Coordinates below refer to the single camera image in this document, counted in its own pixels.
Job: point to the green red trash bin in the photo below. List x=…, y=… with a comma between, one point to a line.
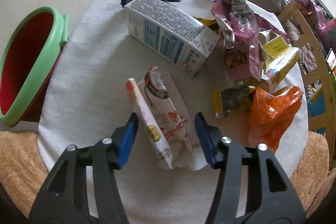
x=27, y=64

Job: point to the small gold black wrapper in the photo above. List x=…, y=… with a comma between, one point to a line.
x=238, y=98

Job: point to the yellow white snack bag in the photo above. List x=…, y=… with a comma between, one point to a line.
x=280, y=58

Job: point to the pink snack wrapper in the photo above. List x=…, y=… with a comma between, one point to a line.
x=222, y=9

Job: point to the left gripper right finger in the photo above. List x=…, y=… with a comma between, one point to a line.
x=271, y=197

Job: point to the white strawberry milk carton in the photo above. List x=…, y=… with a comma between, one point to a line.
x=166, y=121

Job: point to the blue white milk carton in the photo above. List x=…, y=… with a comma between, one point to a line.
x=177, y=37

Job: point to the pink foil bag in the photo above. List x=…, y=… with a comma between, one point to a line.
x=243, y=55

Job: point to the orange plastic snack bag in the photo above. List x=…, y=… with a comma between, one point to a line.
x=272, y=115

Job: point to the beige plush blanket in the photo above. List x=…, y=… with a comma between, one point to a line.
x=22, y=168

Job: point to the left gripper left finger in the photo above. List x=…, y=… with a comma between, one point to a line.
x=63, y=197

